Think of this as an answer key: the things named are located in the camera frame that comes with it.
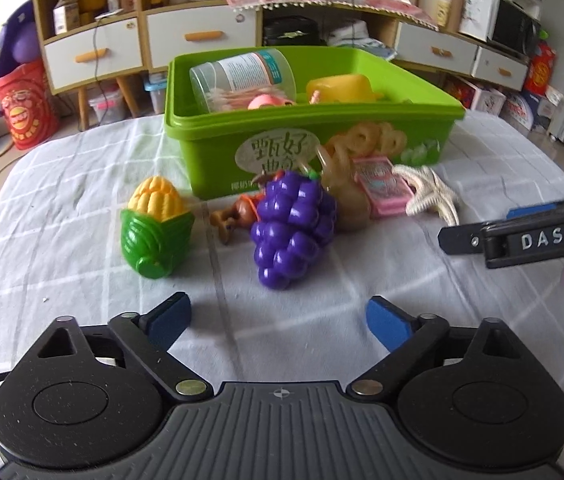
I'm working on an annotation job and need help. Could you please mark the black bag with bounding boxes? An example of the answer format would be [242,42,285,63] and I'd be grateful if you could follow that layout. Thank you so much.
[262,15,320,48]

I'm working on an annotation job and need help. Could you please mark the pink plastic toy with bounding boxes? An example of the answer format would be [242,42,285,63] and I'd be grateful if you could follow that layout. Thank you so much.
[248,90,321,111]

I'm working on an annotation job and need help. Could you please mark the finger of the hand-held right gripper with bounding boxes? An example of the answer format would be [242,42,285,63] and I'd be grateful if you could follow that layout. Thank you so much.
[438,220,564,270]
[504,194,564,222]

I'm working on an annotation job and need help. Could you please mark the black cable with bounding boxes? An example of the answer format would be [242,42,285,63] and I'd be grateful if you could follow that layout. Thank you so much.
[0,15,113,193]

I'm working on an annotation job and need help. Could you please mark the purple toy grapes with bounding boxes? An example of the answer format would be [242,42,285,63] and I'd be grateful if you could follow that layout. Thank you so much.
[251,170,337,291]

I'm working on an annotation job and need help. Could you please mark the clear plastic container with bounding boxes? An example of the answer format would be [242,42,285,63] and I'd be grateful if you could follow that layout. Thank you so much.
[89,92,128,126]

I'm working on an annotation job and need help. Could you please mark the clear cotton swab jar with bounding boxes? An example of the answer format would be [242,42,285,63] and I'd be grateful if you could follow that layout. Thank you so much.
[189,48,297,113]

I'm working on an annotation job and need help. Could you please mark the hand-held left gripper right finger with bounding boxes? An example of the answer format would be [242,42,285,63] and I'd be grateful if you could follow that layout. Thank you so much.
[347,295,535,398]

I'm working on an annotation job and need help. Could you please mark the blue lidded plastic container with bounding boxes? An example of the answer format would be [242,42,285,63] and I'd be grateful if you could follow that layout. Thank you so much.
[144,72,170,116]

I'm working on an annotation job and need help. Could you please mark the brown toy figure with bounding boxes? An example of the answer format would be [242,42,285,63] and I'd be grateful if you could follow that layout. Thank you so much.
[210,172,273,246]

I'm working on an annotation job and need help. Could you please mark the wooden cabinet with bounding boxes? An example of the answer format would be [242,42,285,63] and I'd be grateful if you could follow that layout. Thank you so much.
[32,0,542,131]

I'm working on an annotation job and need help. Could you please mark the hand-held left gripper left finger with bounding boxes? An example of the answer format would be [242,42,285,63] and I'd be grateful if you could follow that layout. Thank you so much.
[22,291,215,401]

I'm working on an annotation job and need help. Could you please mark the yellow toy pot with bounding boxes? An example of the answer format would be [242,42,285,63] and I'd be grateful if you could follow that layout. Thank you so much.
[306,74,385,106]

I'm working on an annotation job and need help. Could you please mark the pink card box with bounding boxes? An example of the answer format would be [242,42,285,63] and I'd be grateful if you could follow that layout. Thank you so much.
[352,156,415,218]

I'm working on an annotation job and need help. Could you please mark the small cardboard box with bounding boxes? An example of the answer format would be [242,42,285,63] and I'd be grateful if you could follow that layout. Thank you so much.
[53,0,83,35]

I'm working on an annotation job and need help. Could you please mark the red paper bag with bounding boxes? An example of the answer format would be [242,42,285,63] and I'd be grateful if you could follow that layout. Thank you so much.
[0,58,60,151]

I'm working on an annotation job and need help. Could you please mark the green plastic storage box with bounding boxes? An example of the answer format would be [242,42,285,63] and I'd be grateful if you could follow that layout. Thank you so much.
[164,46,466,201]

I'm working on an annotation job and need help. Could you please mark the red printed packet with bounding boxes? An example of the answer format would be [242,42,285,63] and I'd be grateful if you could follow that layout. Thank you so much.
[524,42,557,96]

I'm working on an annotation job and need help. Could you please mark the black microwave oven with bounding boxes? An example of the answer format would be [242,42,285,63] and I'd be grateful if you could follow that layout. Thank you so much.
[492,0,542,58]

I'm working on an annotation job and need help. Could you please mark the beige coral-shaped toy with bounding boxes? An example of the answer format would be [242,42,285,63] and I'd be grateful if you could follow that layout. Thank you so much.
[318,142,371,233]

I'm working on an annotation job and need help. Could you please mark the white drawer with wooden handle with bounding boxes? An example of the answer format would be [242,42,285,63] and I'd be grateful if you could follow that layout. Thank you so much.
[472,47,530,92]
[146,4,257,70]
[394,22,480,65]
[43,16,143,95]

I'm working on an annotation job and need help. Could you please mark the white starfish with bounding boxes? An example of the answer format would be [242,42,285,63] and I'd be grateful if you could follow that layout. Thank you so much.
[393,164,462,226]

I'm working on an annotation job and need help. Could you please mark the grey checked blanket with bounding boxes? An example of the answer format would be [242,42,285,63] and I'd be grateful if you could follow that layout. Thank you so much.
[0,110,564,411]

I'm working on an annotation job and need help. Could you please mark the stack of folded cloths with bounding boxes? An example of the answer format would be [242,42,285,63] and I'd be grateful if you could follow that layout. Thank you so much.
[327,19,397,61]

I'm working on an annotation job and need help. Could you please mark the purple plush toy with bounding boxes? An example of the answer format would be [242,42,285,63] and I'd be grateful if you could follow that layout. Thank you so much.
[0,2,43,76]

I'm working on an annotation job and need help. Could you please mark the toy corn cob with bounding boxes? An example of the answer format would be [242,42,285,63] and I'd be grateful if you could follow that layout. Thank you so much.
[120,176,195,281]

